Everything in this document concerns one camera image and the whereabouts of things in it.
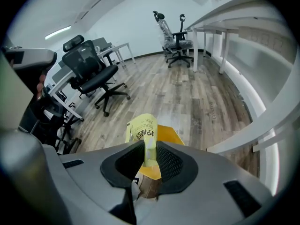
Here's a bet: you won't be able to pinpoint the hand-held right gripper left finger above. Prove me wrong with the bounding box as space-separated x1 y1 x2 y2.
58 140 145 225

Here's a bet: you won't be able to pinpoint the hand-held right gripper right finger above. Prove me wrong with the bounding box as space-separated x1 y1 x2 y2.
135 140 276 225

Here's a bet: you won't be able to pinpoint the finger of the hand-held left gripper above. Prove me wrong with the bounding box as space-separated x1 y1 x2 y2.
2 47 58 94

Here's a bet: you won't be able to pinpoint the yellow bin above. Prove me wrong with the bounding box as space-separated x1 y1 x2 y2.
138 124 186 180

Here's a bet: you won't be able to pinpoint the yellow packet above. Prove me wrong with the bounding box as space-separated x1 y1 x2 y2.
125 113 158 168

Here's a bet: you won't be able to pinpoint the person's left hand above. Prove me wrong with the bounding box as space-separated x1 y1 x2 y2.
36 74 47 101

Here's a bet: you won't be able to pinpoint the long ceiling light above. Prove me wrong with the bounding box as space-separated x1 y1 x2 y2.
45 25 72 40

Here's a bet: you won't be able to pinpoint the person's light grey trousers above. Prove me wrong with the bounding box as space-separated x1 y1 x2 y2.
0 52 36 132

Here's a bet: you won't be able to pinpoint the black mesh office chair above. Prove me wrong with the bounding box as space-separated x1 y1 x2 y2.
62 34 131 117

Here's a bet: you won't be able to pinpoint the dark grey desk divider panel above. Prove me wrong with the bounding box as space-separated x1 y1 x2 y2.
91 37 113 51

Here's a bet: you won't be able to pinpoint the small white office desk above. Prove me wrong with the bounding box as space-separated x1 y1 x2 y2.
96 42 136 70

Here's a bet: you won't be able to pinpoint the white desk leg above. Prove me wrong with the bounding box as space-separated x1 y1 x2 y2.
192 28 199 73
219 30 230 75

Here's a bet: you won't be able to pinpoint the black ring-headrest office chair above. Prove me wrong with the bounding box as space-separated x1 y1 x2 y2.
165 14 195 69

